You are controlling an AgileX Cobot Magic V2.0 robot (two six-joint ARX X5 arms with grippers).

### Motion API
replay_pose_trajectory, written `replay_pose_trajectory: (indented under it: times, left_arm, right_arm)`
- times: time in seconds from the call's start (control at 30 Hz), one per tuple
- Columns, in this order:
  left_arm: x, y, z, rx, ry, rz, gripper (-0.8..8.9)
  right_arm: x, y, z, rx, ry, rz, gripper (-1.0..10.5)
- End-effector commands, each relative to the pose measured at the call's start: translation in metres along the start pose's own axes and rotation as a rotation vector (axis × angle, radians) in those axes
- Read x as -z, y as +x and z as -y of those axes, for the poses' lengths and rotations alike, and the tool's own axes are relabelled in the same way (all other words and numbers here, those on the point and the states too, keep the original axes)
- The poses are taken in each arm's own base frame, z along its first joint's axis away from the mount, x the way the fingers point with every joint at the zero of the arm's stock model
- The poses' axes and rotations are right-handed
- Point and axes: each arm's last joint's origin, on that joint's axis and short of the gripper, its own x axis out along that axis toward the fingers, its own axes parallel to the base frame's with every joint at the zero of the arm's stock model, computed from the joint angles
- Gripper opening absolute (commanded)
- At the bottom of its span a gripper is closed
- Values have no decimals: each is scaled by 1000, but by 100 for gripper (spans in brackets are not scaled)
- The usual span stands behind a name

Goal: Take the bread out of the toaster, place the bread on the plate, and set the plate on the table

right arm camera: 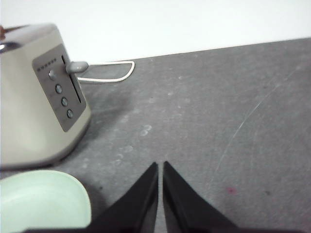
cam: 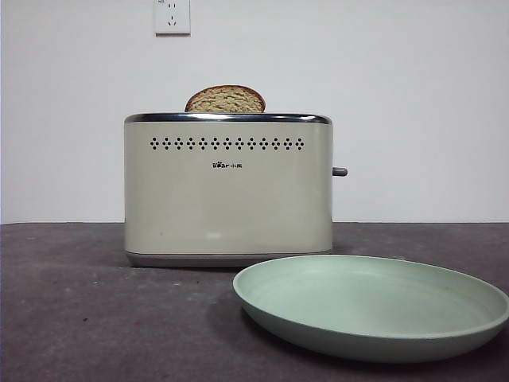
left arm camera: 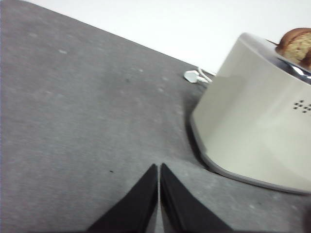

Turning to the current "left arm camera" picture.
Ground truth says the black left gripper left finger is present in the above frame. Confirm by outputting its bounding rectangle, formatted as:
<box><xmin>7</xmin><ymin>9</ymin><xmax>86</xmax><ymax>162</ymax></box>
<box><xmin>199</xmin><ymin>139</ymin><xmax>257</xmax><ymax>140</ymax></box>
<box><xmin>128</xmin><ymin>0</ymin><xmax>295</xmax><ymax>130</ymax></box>
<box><xmin>87</xmin><ymin>164</ymin><xmax>159</xmax><ymax>233</ymax></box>

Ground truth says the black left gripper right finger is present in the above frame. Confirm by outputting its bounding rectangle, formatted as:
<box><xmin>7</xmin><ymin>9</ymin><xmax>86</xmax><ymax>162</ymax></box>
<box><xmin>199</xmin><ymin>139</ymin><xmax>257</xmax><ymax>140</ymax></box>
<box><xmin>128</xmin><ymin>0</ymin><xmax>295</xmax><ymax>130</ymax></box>
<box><xmin>160</xmin><ymin>163</ymin><xmax>234</xmax><ymax>233</ymax></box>

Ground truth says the brown-crusted bread slice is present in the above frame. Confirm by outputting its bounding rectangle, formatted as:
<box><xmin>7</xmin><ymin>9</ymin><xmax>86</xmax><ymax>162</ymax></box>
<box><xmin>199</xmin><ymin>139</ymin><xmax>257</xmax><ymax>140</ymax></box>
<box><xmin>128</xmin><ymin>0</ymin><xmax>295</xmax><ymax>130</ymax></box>
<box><xmin>275</xmin><ymin>27</ymin><xmax>311</xmax><ymax>68</ymax></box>

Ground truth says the cream toaster with chrome rim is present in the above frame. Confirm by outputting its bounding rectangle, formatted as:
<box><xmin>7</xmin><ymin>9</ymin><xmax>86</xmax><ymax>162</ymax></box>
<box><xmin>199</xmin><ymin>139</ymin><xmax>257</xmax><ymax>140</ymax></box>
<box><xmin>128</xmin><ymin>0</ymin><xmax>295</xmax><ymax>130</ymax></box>
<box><xmin>188</xmin><ymin>32</ymin><xmax>311</xmax><ymax>195</ymax></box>

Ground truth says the white power plug with cable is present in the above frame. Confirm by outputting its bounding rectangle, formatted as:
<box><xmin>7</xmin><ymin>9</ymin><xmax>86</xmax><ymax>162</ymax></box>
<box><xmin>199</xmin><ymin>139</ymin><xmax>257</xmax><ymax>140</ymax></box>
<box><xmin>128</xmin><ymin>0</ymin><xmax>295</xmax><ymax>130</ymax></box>
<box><xmin>184</xmin><ymin>67</ymin><xmax>218</xmax><ymax>85</ymax></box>

